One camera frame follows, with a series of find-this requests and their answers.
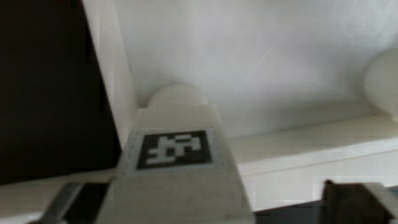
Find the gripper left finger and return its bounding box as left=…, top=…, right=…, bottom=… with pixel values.
left=34, top=182, right=108, bottom=224

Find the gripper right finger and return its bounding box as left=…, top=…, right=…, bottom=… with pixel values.
left=318, top=180, right=398, bottom=224

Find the white table leg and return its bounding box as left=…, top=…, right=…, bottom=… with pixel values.
left=94, top=84, right=256, bottom=224

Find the white square table top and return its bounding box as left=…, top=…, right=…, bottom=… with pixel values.
left=0, top=0, right=398, bottom=224

